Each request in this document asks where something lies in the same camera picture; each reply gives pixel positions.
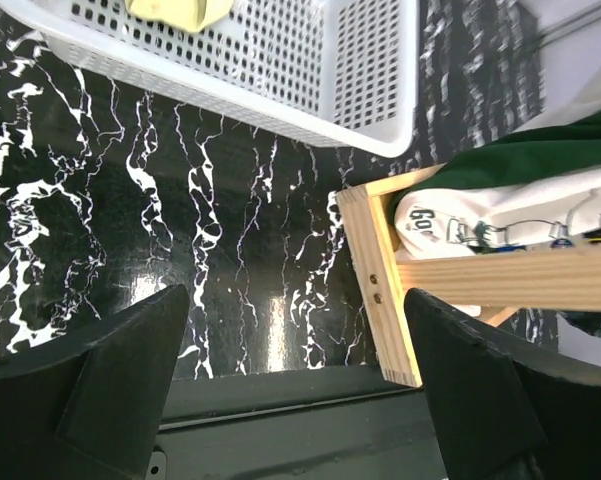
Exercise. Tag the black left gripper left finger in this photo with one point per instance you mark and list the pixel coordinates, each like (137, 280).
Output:
(88, 405)

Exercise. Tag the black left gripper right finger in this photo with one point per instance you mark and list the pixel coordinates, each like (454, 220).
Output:
(503, 408)

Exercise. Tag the white printed t-shirt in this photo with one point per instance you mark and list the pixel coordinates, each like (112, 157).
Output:
(554, 212)

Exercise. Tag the green garment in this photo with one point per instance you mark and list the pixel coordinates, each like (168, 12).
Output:
(519, 158)

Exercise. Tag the white perforated plastic basket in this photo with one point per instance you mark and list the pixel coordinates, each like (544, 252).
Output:
(326, 73)

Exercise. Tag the cream sock in basket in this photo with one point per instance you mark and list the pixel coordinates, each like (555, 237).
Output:
(188, 15)

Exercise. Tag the wooden hanging rack frame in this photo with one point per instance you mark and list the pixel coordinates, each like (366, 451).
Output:
(564, 279)

